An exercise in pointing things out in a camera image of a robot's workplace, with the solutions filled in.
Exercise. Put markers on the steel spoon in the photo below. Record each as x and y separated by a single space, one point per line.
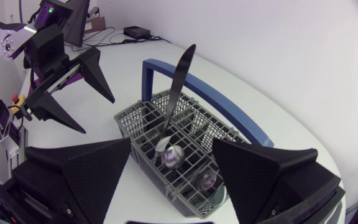
174 157
206 180

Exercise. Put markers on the black power brick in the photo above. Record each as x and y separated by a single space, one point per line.
137 31

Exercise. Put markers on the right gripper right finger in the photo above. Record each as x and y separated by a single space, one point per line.
259 177

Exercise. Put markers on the brown cardboard box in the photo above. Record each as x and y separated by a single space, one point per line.
95 25

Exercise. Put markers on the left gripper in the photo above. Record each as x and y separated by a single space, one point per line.
47 70

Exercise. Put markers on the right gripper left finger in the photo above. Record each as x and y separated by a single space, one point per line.
89 174

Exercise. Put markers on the grey cutlery basket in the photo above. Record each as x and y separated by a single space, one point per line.
216 96

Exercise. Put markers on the dark screen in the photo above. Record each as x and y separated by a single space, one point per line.
76 21

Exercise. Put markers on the red emergency stop button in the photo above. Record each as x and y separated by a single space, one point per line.
15 99

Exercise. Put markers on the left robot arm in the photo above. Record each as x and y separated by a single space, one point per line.
17 37

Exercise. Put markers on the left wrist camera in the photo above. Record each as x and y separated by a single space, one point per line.
47 40

